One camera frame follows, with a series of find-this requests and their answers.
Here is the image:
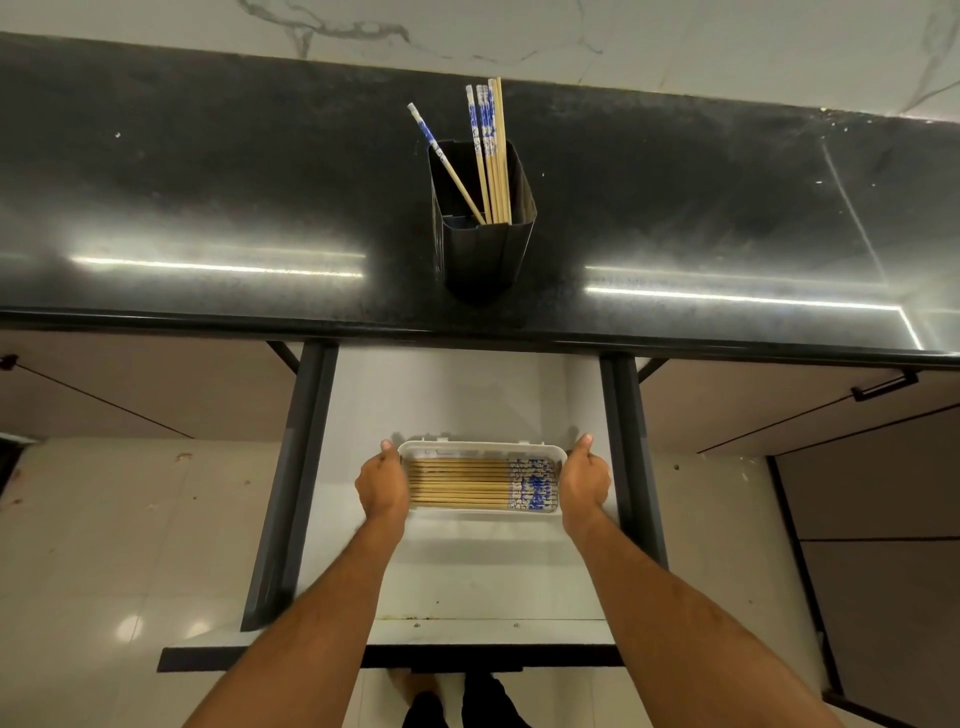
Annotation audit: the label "person's left hand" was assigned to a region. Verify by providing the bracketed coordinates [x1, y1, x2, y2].
[354, 439, 412, 526]

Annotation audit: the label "person's right hand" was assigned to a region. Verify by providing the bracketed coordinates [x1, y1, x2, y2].
[558, 433, 613, 528]

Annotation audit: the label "white plastic tray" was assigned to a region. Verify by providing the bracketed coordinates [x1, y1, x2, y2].
[396, 439, 570, 518]

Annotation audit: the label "person's right forearm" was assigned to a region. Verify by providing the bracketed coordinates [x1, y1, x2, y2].
[564, 507, 847, 728]

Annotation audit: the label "person's left forearm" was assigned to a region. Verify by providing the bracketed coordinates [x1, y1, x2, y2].
[182, 513, 411, 728]

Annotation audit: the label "bundle of wooden chopsticks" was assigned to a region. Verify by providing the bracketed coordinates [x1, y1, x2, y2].
[406, 457, 561, 513]

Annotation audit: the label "beige cabinet door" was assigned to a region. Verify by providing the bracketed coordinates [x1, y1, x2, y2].
[0, 330, 304, 442]
[636, 357, 960, 459]

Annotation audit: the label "black chopstick holder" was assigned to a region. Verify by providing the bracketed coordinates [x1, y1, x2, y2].
[427, 138, 540, 297]

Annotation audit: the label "person's black trousers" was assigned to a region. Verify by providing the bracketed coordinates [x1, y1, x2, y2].
[402, 672, 535, 728]

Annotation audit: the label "beige cabinet with black edge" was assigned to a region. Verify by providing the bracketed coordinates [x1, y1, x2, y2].
[766, 405, 960, 728]

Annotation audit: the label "white drawer with black frame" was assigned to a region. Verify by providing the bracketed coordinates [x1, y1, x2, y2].
[156, 340, 670, 675]

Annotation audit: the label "black cabinet handle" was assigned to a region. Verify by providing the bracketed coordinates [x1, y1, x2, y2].
[850, 369, 921, 404]

